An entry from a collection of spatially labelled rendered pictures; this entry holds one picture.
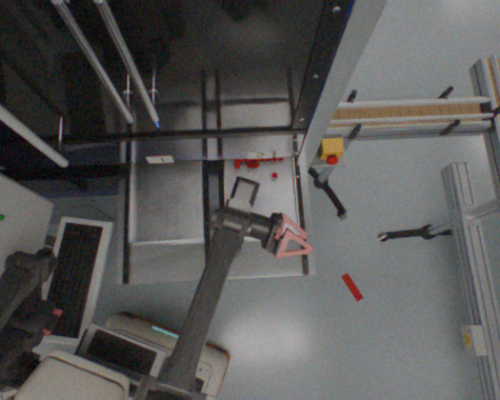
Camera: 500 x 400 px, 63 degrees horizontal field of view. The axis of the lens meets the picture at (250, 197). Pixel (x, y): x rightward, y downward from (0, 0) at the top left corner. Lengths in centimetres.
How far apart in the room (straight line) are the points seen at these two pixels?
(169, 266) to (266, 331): 100
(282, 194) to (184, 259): 42
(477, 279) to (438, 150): 100
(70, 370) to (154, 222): 63
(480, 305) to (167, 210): 136
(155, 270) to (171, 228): 16
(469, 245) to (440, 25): 168
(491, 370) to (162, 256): 141
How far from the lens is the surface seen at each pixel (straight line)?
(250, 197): 90
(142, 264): 151
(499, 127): 182
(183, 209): 151
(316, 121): 120
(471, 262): 205
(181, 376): 73
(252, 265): 146
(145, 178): 157
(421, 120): 167
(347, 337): 241
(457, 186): 210
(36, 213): 162
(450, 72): 306
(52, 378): 108
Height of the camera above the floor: 234
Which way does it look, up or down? 75 degrees down
